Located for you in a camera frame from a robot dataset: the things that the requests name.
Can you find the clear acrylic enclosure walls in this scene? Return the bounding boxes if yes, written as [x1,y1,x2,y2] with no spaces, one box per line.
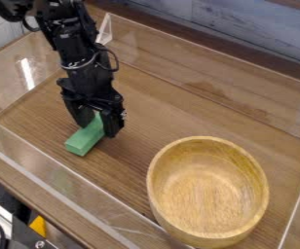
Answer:
[0,18,300,249]

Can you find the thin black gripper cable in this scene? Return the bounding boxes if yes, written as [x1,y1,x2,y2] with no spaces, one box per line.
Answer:
[97,48,122,73]

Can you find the clear acrylic corner bracket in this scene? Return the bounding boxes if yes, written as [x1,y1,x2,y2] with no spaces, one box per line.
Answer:
[95,14,113,45]

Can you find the green rectangular block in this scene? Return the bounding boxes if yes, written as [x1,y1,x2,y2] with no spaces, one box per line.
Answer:
[65,115,105,157]

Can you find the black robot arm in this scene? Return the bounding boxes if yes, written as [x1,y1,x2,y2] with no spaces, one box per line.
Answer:
[0,0,125,137]

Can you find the brown wooden bowl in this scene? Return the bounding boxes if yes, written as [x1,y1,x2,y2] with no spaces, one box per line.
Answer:
[146,136,270,249]

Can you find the yellow and black device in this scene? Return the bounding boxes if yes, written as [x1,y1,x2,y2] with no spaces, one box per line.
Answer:
[0,185,85,249]

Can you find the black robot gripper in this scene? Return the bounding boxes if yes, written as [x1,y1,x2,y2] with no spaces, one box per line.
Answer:
[57,57,125,138]

